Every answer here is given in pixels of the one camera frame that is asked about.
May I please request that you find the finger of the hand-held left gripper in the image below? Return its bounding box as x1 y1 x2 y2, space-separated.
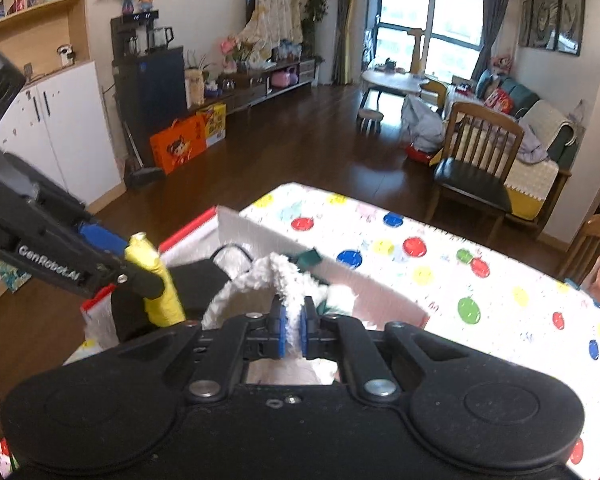
77 222 132 257
94 255 167 297

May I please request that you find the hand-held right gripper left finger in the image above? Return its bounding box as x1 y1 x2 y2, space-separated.
115 295 288 405

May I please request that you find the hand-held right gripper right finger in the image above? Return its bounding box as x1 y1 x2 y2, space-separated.
300 296 473 405

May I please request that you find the yellow cloth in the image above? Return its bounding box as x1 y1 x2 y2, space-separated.
124 232 187 329

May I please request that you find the Christmas print sock pair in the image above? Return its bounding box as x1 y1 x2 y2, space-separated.
202 247 357 362

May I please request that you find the black cloth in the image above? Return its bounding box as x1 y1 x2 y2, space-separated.
111 257 232 343

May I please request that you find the red cardboard box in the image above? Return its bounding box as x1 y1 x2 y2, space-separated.
62 205 432 367

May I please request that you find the dark dustpan with broom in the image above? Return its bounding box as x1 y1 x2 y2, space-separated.
122 120 166 189

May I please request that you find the white cupboard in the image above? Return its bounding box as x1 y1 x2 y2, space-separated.
0 60 124 207

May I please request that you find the orange gift bag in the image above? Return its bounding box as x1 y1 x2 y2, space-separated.
149 114 209 175

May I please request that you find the black tall cabinet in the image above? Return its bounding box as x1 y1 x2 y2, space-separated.
111 10 189 167

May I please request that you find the yellow gift box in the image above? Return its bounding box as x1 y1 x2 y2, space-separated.
196 103 228 149

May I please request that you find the red basin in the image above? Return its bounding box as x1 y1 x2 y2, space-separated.
405 142 434 164

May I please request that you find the low media cabinet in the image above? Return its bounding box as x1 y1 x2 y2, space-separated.
202 56 317 114

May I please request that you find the small wooden stool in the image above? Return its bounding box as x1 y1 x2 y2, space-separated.
356 108 385 134

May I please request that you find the wooden chair with dark seat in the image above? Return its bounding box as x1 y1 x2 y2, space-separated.
425 101 526 234

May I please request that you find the grey cloth bundle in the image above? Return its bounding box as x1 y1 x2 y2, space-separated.
401 94 446 154

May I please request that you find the round coffee table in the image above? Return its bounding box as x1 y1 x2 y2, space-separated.
360 69 432 107

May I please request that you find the floral draped cloth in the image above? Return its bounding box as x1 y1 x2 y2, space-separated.
237 0 304 59

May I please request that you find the white standing air conditioner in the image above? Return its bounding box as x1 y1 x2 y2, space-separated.
314 0 341 86

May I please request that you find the green sofa with covers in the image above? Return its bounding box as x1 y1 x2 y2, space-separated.
445 72 581 234

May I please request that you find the grey curtain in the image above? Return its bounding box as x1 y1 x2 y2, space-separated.
332 0 364 86
475 0 514 84

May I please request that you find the green house plant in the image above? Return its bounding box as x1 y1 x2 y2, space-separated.
302 0 329 37

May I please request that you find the large window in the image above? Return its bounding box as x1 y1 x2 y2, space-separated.
365 0 489 74

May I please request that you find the small dark framed picture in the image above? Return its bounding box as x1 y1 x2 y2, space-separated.
520 0 534 49

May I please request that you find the wooden wall shelf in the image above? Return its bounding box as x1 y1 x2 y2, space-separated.
0 0 91 77

